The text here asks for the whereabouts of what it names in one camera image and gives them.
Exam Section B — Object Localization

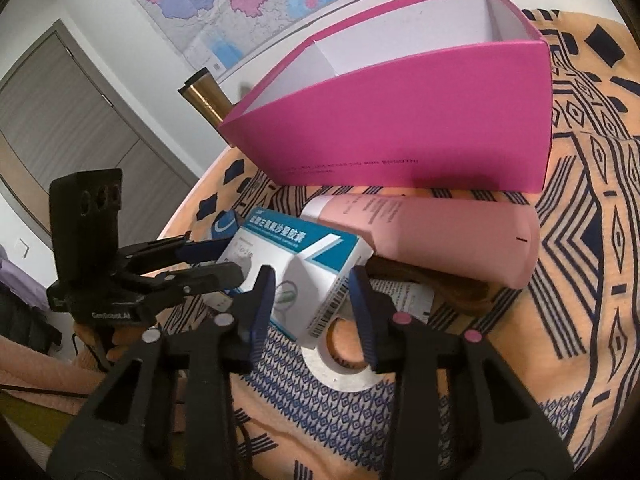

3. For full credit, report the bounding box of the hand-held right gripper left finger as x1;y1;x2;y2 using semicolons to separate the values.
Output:
47;264;277;480

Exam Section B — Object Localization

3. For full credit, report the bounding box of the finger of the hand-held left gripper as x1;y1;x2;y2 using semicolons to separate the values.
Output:
117;234;236;278
135;261;244;311

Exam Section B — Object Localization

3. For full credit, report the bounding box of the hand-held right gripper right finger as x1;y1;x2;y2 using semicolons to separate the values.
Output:
348;266;576;480

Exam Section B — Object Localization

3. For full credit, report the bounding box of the blue carton with white swoosh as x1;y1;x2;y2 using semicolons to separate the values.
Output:
209;209;242;241

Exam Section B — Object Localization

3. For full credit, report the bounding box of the white and teal medicine box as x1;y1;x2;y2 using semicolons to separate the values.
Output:
202;208;375;350

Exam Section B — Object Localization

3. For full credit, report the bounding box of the pink tube with white cap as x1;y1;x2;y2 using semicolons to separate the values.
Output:
302;195;542;290

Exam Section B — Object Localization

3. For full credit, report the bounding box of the magenta cardboard box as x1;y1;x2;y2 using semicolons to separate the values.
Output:
218;0;555;195

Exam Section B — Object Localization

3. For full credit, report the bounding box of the person's left hand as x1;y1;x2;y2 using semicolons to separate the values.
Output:
106;326;134;364

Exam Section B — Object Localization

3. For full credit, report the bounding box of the white printed label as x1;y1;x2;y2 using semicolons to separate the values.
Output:
370;280;436;323

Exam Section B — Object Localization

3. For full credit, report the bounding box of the purple cloth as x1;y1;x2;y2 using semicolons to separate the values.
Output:
0;245;48;301

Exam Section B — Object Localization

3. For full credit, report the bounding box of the white tape roll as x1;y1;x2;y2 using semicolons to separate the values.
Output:
300;317;386;393

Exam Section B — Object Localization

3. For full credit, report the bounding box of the brown flat object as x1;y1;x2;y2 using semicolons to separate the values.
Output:
367;255;506;318

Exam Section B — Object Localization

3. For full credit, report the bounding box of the dark bag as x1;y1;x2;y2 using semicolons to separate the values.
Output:
0;290;61;356

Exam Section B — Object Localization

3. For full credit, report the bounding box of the grey door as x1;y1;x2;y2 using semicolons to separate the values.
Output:
0;19;201;196

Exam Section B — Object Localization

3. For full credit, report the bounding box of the pink cloth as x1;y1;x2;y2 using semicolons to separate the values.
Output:
0;335;106;416

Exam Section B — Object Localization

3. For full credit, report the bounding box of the gold metal cylinder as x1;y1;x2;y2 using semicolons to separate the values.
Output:
178;67;235;133

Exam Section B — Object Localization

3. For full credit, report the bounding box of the orange patterned blanket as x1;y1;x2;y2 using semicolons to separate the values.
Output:
150;7;640;480

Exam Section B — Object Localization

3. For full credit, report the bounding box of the black cable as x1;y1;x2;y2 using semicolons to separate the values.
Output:
0;382;93;403

